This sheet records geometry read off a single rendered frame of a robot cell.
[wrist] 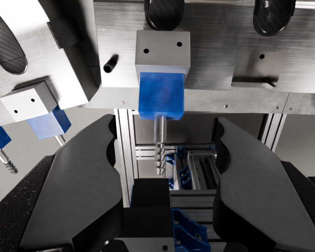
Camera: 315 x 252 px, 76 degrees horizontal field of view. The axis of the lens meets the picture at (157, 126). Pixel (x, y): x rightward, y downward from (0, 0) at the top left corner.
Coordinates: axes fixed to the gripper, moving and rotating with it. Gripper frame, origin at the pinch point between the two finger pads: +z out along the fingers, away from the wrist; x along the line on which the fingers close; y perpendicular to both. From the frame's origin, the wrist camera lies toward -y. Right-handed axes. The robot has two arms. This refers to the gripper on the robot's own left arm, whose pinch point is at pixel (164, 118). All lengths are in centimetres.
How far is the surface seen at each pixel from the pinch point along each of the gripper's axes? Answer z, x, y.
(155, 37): 9.1, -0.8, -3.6
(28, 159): 101, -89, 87
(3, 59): 15.7, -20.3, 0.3
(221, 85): 11.8, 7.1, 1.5
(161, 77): 7.9, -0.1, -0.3
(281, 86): 11.8, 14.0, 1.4
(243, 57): 14.5, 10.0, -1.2
